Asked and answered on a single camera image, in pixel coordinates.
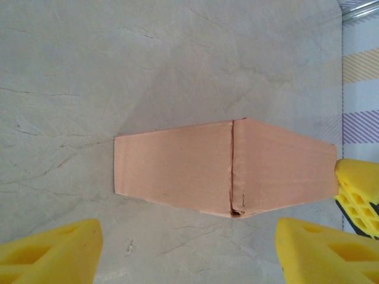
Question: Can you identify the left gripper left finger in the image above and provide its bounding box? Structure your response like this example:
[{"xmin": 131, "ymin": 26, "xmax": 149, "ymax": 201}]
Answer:
[{"xmin": 0, "ymin": 218, "xmax": 104, "ymax": 284}]

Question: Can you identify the aluminium frame post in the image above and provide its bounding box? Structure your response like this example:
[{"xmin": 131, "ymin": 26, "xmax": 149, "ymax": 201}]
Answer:
[{"xmin": 339, "ymin": 0, "xmax": 379, "ymax": 23}]

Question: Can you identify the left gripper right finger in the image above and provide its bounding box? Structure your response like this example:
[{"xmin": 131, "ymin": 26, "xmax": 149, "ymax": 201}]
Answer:
[{"xmin": 275, "ymin": 218, "xmax": 379, "ymax": 284}]

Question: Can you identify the orange paper box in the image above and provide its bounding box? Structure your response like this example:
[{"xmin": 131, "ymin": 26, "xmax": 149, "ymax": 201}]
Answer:
[{"xmin": 113, "ymin": 117, "xmax": 339, "ymax": 219}]

